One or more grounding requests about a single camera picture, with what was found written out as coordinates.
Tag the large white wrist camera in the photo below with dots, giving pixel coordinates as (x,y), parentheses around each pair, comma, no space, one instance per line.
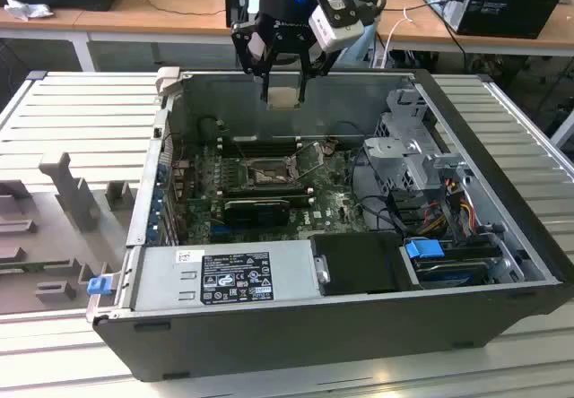
(336,28)

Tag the green RAM stick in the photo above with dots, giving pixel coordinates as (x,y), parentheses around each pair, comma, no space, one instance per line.
(36,267)

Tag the black open PC case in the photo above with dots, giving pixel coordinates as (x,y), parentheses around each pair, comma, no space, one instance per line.
(314,344)

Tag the black graphics card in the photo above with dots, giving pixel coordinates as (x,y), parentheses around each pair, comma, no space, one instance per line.
(255,213)

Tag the CPU socket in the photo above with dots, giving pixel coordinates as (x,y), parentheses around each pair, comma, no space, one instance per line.
(266,169)

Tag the blue plastic case latch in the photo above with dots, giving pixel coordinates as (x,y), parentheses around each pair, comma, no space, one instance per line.
(99,285)

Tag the silver power supply unit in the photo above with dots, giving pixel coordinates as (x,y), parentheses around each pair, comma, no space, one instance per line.
(157,281)

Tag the black label sticker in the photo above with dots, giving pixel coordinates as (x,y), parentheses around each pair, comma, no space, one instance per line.
(235,277)

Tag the pale blue teach pendant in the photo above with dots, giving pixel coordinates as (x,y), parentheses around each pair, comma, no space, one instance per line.
(365,44)

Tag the crumpled white paper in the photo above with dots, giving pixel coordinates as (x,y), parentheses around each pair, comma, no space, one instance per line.
(27,9)

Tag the black desktop PC on desk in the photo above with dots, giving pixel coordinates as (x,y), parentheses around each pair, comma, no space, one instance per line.
(511,3)

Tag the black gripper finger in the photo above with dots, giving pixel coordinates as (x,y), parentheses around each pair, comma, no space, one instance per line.
(242,44)
(320,62)

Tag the silver square CPU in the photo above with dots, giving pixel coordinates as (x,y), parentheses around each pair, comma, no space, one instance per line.
(282,98)

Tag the blue disk carrier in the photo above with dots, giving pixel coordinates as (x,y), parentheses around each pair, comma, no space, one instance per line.
(423,249)

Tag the hard disk drive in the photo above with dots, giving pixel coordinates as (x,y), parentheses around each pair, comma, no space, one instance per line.
(453,274)

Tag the black RAM stick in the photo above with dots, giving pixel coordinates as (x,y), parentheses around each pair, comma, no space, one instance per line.
(269,150)
(269,141)

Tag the silver metal disk bay cage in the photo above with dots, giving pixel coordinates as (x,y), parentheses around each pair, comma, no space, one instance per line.
(403,156)

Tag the grey parts rack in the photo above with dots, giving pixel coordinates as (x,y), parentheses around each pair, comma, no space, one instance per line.
(54,232)

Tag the green motherboard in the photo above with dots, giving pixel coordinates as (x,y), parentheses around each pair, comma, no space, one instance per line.
(332,210)

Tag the wooden desk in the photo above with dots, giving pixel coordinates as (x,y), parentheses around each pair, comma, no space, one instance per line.
(179,17)

